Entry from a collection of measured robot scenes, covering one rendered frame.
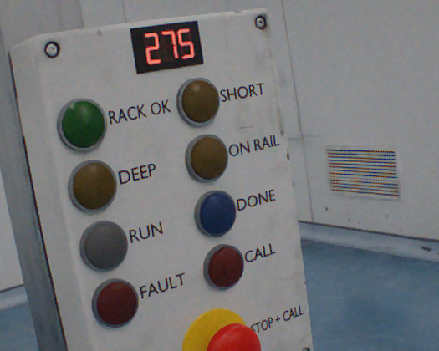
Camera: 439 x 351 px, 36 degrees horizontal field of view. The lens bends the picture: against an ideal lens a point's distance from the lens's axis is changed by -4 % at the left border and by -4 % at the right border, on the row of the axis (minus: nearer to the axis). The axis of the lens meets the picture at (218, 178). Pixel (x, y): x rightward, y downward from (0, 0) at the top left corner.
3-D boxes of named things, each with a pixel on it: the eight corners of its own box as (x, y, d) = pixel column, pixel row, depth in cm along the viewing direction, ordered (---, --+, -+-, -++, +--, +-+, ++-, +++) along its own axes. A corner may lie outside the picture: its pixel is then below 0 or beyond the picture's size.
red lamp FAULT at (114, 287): (144, 319, 42) (135, 277, 41) (104, 333, 40) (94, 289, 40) (137, 317, 43) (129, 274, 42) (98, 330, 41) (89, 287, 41)
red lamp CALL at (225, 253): (248, 282, 46) (242, 241, 46) (214, 294, 45) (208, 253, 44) (242, 280, 47) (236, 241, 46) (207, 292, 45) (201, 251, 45)
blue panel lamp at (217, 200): (241, 230, 46) (235, 188, 45) (206, 241, 44) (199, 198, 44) (234, 228, 46) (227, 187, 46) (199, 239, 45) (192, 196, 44)
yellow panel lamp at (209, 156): (233, 175, 45) (227, 132, 45) (196, 185, 43) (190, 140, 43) (226, 175, 46) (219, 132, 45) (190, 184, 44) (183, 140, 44)
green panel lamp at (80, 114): (111, 143, 40) (104, 95, 40) (68, 153, 39) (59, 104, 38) (105, 143, 41) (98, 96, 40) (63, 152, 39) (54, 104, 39)
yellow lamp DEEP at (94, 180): (122, 204, 41) (114, 157, 40) (79, 216, 39) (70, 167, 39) (116, 203, 41) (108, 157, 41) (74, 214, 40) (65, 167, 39)
